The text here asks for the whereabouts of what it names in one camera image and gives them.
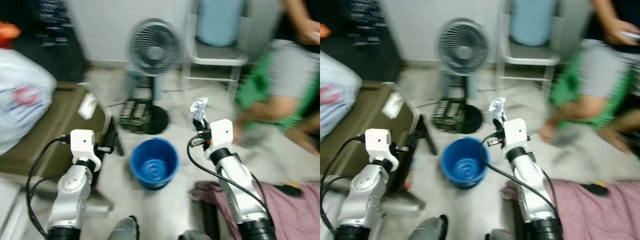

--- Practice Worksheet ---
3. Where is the white metal chair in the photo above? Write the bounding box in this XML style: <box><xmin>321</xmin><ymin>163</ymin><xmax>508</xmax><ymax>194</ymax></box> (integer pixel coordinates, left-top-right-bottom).
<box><xmin>497</xmin><ymin>0</ymin><xmax>563</xmax><ymax>93</ymax></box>
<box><xmin>182</xmin><ymin>0</ymin><xmax>249</xmax><ymax>93</ymax></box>

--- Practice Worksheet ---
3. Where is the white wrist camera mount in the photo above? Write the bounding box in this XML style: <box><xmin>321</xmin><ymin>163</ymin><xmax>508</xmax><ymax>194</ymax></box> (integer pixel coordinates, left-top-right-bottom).
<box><xmin>365</xmin><ymin>128</ymin><xmax>398</xmax><ymax>166</ymax></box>
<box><xmin>70</xmin><ymin>129</ymin><xmax>101</xmax><ymax>166</ymax></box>
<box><xmin>502</xmin><ymin>118</ymin><xmax>528</xmax><ymax>153</ymax></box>
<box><xmin>210</xmin><ymin>119</ymin><xmax>235</xmax><ymax>153</ymax></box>

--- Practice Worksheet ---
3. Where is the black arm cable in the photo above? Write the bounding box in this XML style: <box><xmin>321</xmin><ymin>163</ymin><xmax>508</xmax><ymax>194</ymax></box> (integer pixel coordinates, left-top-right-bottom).
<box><xmin>187</xmin><ymin>137</ymin><xmax>273</xmax><ymax>221</ymax></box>
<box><xmin>320</xmin><ymin>134</ymin><xmax>368</xmax><ymax>236</ymax></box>
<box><xmin>25</xmin><ymin>135</ymin><xmax>73</xmax><ymax>236</ymax></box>
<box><xmin>479</xmin><ymin>135</ymin><xmax>561</xmax><ymax>221</ymax></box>

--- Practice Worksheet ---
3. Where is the silver robot left leg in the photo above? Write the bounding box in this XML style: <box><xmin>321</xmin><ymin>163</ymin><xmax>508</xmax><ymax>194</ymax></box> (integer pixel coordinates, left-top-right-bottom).
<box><xmin>410</xmin><ymin>215</ymin><xmax>448</xmax><ymax>240</ymax></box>
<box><xmin>107</xmin><ymin>216</ymin><xmax>140</xmax><ymax>240</ymax></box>

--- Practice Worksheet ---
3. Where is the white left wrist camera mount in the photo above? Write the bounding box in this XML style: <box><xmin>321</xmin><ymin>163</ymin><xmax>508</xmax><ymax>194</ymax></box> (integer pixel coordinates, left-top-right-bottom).
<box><xmin>70</xmin><ymin>129</ymin><xmax>101</xmax><ymax>166</ymax></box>
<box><xmin>365</xmin><ymin>128</ymin><xmax>398</xmax><ymax>166</ymax></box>

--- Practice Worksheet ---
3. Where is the white paper label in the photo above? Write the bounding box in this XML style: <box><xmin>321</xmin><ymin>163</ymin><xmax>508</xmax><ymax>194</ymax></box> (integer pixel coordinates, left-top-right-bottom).
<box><xmin>79</xmin><ymin>94</ymin><xmax>99</xmax><ymax>121</ymax></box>
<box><xmin>382</xmin><ymin>92</ymin><xmax>405</xmax><ymax>120</ymax></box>

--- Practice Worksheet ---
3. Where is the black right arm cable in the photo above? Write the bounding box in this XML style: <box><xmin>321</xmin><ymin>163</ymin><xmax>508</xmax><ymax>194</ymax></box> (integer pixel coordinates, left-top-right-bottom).
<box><xmin>187</xmin><ymin>137</ymin><xmax>273</xmax><ymax>221</ymax></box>
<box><xmin>479</xmin><ymin>135</ymin><xmax>561</xmax><ymax>221</ymax></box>

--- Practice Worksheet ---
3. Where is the black green patterned box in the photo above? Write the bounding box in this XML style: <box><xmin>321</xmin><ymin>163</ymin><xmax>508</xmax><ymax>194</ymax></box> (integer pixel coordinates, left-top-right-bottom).
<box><xmin>119</xmin><ymin>98</ymin><xmax>153</xmax><ymax>134</ymax></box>
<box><xmin>432</xmin><ymin>99</ymin><xmax>466</xmax><ymax>133</ymax></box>

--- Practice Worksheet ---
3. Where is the grey standing fan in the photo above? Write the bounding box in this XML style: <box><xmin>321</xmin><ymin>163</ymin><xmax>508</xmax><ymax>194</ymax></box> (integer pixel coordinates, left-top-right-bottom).
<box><xmin>126</xmin><ymin>19</ymin><xmax>184</xmax><ymax>135</ymax></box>
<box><xmin>436</xmin><ymin>18</ymin><xmax>491</xmax><ymax>135</ymax></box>

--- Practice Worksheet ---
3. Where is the white printed plastic bag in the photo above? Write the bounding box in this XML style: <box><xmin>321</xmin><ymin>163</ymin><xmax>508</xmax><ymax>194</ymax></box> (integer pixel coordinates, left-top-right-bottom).
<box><xmin>0</xmin><ymin>48</ymin><xmax>57</xmax><ymax>156</ymax></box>
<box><xmin>320</xmin><ymin>50</ymin><xmax>363</xmax><ymax>141</ymax></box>

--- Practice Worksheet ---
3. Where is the olive brown table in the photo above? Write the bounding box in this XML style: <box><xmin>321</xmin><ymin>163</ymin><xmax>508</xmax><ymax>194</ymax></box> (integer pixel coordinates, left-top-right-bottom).
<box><xmin>0</xmin><ymin>82</ymin><xmax>118</xmax><ymax>211</ymax></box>
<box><xmin>320</xmin><ymin>81</ymin><xmax>431</xmax><ymax>211</ymax></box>

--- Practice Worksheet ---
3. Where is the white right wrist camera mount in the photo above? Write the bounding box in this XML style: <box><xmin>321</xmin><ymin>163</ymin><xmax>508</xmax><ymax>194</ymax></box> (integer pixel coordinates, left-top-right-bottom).
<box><xmin>502</xmin><ymin>118</ymin><xmax>528</xmax><ymax>153</ymax></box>
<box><xmin>210</xmin><ymin>119</ymin><xmax>235</xmax><ymax>153</ymax></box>

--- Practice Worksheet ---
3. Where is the pink cartoon print quilt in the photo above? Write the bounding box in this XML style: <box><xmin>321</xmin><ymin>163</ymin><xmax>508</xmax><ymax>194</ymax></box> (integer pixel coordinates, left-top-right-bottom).
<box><xmin>502</xmin><ymin>179</ymin><xmax>640</xmax><ymax>240</ymax></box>
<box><xmin>192</xmin><ymin>181</ymin><xmax>321</xmax><ymax>240</ymax></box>

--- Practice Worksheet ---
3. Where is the black board with white writing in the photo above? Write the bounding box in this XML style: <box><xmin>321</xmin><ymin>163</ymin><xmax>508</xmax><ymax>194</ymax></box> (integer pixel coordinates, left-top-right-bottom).
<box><xmin>320</xmin><ymin>0</ymin><xmax>403</xmax><ymax>83</ymax></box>
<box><xmin>0</xmin><ymin>0</ymin><xmax>88</xmax><ymax>83</ymax></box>

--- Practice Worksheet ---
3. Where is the person in grey shorts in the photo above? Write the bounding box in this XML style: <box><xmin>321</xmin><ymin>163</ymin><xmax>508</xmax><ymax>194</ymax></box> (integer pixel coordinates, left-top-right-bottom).
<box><xmin>235</xmin><ymin>0</ymin><xmax>321</xmax><ymax>153</ymax></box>
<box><xmin>540</xmin><ymin>0</ymin><xmax>640</xmax><ymax>156</ymax></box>

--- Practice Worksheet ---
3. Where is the blue plastic bucket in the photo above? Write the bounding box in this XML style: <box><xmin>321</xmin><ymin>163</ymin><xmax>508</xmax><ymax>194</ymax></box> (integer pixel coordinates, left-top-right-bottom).
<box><xmin>441</xmin><ymin>136</ymin><xmax>490</xmax><ymax>190</ymax></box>
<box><xmin>130</xmin><ymin>137</ymin><xmax>179</xmax><ymax>191</ymax></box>

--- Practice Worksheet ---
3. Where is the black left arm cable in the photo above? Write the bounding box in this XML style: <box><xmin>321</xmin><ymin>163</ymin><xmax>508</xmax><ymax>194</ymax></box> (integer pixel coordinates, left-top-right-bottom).
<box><xmin>320</xmin><ymin>134</ymin><xmax>368</xmax><ymax>236</ymax></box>
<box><xmin>25</xmin><ymin>135</ymin><xmax>73</xmax><ymax>236</ymax></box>

